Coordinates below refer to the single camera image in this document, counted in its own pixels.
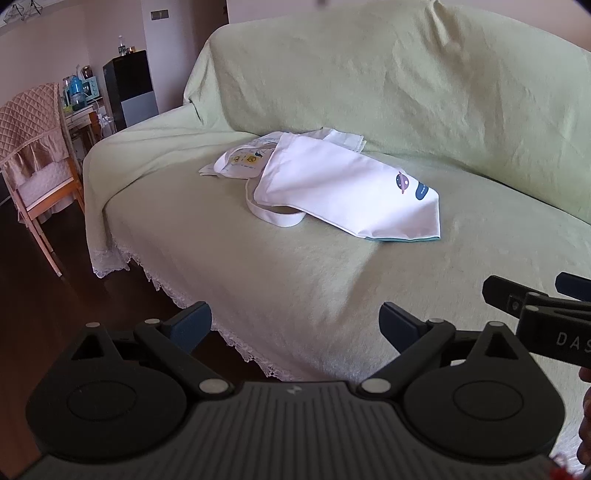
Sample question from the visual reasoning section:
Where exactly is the black refrigerator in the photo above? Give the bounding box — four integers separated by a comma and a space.
102, 50, 159, 132

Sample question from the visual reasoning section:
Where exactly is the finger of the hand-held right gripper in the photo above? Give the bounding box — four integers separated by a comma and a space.
555, 272, 591, 303
481, 275, 555, 319

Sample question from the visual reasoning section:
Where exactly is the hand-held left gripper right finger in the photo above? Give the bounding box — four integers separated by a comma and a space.
360, 302, 532, 398

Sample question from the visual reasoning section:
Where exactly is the blue water jar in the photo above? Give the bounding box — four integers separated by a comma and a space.
66, 75, 88, 110

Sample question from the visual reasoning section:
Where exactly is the sofa with green cover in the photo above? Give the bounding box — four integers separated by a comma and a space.
83, 0, 591, 476

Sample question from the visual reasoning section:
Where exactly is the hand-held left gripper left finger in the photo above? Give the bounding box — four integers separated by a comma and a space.
69, 301, 235, 400

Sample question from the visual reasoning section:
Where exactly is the white side table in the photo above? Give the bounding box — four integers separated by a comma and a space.
60, 102, 112, 155

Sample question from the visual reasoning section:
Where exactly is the white bag with yellow print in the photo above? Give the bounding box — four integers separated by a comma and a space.
198, 131, 280, 180

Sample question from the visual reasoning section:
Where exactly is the chair with quilted cover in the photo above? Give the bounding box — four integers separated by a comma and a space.
0, 82, 87, 278

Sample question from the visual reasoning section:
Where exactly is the white canvas shopping bag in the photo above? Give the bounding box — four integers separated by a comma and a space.
245, 131, 443, 243

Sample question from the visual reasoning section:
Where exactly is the red yarn tassel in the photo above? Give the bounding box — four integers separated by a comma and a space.
551, 455, 585, 480

